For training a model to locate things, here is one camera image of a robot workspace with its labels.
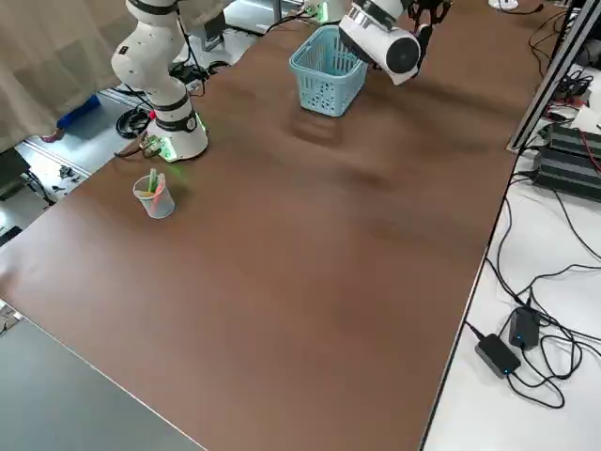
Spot grey metal bracket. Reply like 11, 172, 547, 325
200, 13, 227, 52

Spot black power supply brick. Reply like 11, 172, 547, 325
544, 122, 601, 160
530, 153, 601, 204

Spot blue plastic object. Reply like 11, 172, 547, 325
55, 92, 102, 129

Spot beige curtain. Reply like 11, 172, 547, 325
0, 0, 226, 154

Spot aluminium camera post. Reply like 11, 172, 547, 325
505, 0, 601, 152

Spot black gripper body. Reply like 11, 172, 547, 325
414, 21, 434, 71

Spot clear plastic cup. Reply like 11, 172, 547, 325
131, 171, 177, 220

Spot black coiled cable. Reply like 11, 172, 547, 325
115, 105, 154, 141

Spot power strip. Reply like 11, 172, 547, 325
167, 61, 210, 93

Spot black power adapter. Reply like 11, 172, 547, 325
474, 333, 523, 380
508, 306, 542, 350

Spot light blue plastic basket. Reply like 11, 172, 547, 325
288, 25, 370, 118

